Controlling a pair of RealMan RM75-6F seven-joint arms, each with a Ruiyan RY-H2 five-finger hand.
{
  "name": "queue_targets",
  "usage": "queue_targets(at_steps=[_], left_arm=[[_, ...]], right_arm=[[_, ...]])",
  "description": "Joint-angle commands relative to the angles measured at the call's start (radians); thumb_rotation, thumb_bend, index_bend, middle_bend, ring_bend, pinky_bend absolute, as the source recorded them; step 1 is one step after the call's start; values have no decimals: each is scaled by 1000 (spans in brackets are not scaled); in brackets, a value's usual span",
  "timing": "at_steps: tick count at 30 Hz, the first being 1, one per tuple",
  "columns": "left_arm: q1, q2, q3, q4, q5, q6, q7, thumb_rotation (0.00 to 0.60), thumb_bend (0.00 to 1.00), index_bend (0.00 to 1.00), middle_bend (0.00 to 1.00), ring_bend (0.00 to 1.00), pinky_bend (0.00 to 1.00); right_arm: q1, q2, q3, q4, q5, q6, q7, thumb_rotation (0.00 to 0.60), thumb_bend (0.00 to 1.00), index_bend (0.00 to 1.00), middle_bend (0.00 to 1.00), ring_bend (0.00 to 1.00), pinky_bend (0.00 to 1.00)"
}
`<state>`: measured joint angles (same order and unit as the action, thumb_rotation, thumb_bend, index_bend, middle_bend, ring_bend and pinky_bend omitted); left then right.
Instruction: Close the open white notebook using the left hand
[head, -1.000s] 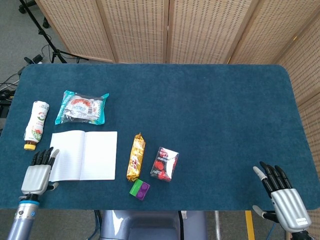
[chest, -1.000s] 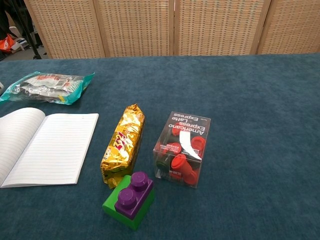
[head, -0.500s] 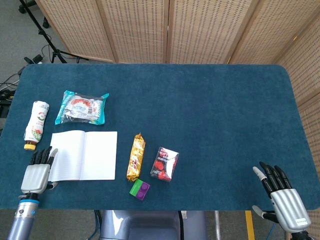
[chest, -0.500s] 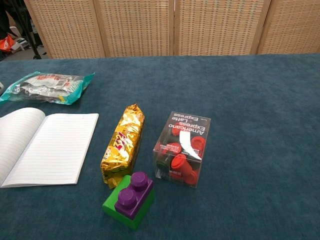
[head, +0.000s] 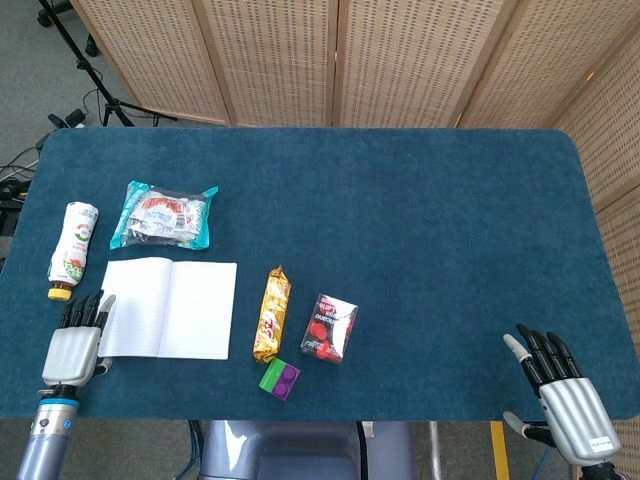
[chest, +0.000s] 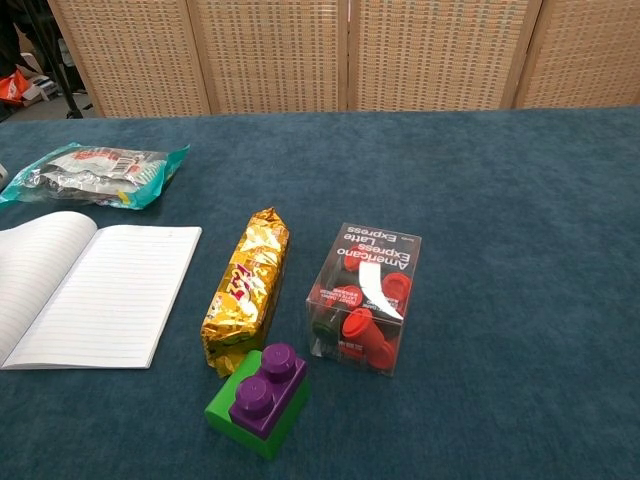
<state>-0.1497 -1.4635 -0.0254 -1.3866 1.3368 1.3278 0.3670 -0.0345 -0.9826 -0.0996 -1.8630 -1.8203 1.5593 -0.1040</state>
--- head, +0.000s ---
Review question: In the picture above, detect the black power adapter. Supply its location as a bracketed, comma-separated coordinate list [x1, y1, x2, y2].
[48, 110, 87, 129]

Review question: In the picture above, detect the black tripod stand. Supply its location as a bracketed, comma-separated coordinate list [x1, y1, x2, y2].
[37, 0, 179, 129]

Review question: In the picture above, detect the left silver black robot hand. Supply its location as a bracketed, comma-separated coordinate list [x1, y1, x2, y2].
[40, 289, 118, 389]

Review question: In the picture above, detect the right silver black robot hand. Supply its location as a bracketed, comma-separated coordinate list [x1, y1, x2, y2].
[502, 323, 622, 469]

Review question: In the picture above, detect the black floor cable bundle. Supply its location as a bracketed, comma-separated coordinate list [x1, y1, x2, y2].
[0, 132, 56, 239]

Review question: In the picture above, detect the red black snack box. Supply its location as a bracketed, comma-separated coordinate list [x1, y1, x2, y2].
[300, 293, 360, 365]

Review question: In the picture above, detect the grey metal table leg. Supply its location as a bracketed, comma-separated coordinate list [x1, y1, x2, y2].
[428, 420, 444, 480]

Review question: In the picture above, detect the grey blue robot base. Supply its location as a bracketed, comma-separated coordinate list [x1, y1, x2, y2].
[199, 419, 416, 480]

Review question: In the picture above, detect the purple toy building brick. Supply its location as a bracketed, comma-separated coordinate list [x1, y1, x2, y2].
[268, 363, 302, 401]

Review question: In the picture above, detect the white lined notebook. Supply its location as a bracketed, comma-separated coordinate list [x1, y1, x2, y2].
[97, 256, 239, 361]

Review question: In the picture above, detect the green toy building brick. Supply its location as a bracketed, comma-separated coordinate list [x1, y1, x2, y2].
[258, 357, 302, 402]

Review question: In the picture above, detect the blue carpet table mat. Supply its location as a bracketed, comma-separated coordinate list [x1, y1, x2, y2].
[0, 127, 636, 422]

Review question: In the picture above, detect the woven wooden screen panel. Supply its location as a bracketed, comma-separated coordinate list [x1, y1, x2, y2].
[457, 0, 640, 132]
[547, 29, 640, 214]
[192, 0, 344, 129]
[332, 0, 521, 130]
[69, 0, 234, 126]
[594, 184, 640, 480]

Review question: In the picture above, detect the gold foil biscuit pack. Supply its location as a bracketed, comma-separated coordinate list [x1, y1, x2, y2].
[252, 264, 293, 365]

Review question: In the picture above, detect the white yogurt drink bottle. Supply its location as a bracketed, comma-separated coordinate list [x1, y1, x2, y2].
[47, 201, 100, 302]

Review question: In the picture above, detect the teal foil snack bag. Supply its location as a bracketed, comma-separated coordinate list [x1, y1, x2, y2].
[109, 180, 220, 251]

